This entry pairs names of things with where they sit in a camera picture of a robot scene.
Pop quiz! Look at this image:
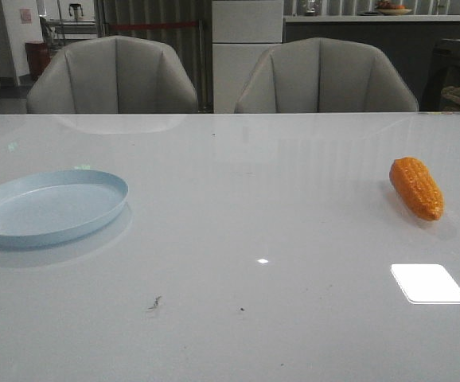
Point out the orange toy corn cob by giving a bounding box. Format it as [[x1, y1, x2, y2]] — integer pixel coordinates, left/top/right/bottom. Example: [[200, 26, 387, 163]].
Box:
[[389, 157, 444, 221]]

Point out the light blue round plate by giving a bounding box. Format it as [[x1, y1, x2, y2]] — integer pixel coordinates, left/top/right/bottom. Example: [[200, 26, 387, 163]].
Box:
[[0, 170, 129, 248]]

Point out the right beige upholstered chair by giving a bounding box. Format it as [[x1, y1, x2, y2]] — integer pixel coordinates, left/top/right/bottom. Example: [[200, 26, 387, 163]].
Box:
[[235, 37, 419, 114]]

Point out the beige upholstered chair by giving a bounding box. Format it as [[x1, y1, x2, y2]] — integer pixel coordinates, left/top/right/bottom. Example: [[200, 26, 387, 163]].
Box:
[[26, 36, 198, 114], [235, 37, 419, 114]]

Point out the white cabinet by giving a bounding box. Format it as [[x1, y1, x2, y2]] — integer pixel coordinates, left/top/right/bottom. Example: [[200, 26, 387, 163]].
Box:
[[212, 1, 283, 114]]

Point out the left beige upholstered chair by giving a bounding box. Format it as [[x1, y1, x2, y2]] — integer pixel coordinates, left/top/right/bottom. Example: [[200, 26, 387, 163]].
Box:
[[26, 36, 198, 114]]

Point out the red barrier belt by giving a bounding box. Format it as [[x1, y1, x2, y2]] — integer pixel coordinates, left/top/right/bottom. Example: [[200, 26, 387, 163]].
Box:
[[107, 21, 199, 31]]

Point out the metal cart with kettle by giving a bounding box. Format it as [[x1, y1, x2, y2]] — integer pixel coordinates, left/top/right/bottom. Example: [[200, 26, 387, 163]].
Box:
[[37, 0, 98, 49]]

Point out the red trash bin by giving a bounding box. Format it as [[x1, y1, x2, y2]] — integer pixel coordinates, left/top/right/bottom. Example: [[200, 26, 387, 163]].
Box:
[[25, 41, 50, 80]]

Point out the grey counter with white top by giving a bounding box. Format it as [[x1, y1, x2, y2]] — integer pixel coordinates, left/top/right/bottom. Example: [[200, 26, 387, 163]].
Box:
[[283, 15, 460, 103]]

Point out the fruit bowl on counter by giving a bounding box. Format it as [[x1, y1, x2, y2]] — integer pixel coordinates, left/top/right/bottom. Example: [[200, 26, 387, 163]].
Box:
[[375, 1, 411, 16]]

